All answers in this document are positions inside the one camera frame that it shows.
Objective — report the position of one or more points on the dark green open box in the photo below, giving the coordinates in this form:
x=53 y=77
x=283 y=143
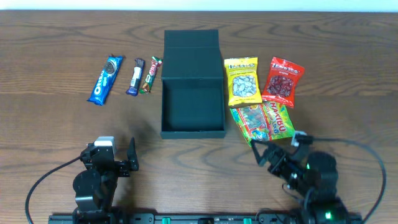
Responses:
x=192 y=85

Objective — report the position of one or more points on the red Hacks candy bag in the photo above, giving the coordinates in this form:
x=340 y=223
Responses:
x=281 y=81

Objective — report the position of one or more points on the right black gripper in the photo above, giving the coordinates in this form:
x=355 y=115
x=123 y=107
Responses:
x=274 y=159

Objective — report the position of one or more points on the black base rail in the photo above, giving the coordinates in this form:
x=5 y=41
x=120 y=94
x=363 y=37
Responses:
x=148 y=218

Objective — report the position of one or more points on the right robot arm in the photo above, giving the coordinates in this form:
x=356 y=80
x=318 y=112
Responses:
x=312 y=174

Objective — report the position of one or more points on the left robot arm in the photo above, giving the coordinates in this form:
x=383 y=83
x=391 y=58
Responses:
x=95 y=187

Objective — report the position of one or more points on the yellow Hacks candy bag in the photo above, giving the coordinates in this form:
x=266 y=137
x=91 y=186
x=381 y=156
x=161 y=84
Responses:
x=243 y=85

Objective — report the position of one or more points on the Haribo gummy bag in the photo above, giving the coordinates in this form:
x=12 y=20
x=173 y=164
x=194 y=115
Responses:
x=263 y=122

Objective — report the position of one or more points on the purple white chocolate bar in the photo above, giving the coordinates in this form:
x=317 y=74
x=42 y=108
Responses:
x=136 y=77

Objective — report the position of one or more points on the red green candy bar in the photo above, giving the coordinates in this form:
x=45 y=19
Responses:
x=149 y=79

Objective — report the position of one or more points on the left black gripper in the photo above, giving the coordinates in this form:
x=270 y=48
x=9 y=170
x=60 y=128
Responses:
x=113 y=166

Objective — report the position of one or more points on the blue Oreo cookie pack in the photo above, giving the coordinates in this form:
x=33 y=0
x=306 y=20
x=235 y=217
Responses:
x=105 y=80

